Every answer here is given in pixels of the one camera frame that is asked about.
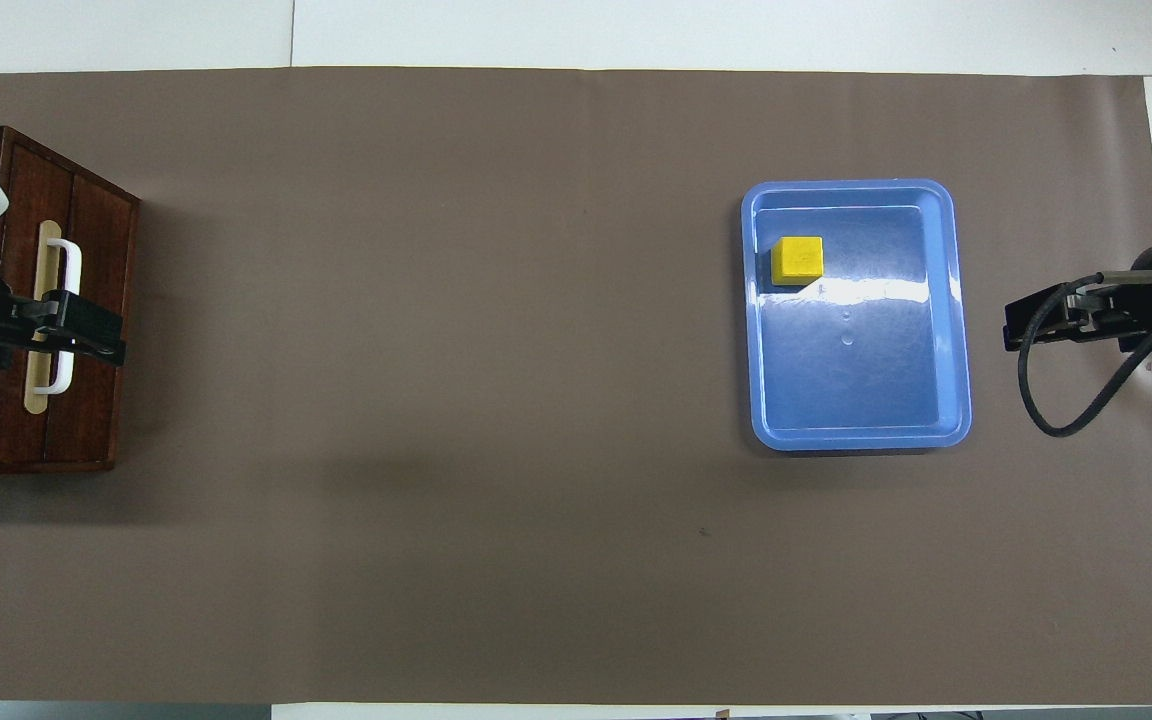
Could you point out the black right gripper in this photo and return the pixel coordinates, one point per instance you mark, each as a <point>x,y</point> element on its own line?
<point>1116,315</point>

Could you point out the yellow cube block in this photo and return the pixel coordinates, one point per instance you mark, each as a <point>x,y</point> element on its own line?
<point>797,260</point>

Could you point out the dark wooden cabinet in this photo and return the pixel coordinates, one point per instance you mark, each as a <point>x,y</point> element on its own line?
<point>106,250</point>

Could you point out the blue plastic tray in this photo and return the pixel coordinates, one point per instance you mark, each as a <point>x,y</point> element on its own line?
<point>856,380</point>

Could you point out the brown table mat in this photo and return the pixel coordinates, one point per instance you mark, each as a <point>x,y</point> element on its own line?
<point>436,400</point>

